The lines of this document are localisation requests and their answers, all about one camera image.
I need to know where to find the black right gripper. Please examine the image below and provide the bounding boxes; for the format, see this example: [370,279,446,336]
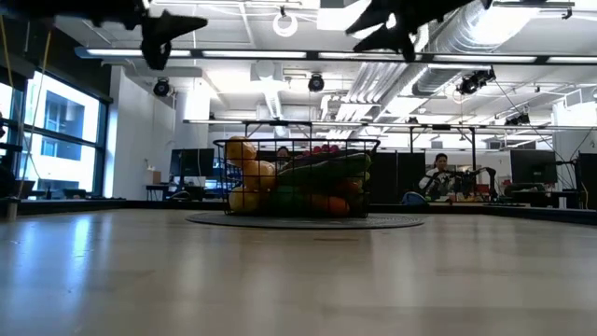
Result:
[344,0,493,63]

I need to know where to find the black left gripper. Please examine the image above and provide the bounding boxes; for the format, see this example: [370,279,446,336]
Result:
[90,0,209,72]

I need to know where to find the dark red grapes bunch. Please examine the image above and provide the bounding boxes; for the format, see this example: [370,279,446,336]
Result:
[300,143,341,158]

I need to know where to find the yellow bell pepper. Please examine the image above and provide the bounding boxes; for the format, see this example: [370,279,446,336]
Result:
[227,188,263,215]

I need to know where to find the green lime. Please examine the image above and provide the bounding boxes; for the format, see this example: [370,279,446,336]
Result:
[268,185,309,216]

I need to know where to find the long white light bar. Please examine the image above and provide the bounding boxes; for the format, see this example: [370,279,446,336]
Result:
[74,45,597,66]

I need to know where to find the white round ceiling lamp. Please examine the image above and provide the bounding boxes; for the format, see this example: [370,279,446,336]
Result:
[272,9,299,38]

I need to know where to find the black computer monitor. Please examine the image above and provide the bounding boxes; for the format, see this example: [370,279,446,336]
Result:
[169,147,215,178]
[576,152,597,197]
[509,148,559,185]

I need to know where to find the large glass window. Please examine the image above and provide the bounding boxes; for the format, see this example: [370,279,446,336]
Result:
[0,69,111,200]

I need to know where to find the blue chair back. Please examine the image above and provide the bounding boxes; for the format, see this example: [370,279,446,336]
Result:
[401,189,426,206]

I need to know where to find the round grey woven mat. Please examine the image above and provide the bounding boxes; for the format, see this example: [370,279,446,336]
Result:
[185,212,425,231]

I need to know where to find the silver air duct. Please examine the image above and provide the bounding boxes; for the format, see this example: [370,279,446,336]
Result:
[412,0,514,97]

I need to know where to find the black background station frame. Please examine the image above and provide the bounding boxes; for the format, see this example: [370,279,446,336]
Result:
[184,119,597,141]

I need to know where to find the yellow cable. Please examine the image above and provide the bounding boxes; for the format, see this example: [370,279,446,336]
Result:
[21,18,56,162]

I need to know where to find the black wire basket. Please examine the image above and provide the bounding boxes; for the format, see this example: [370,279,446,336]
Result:
[213,136,382,218]

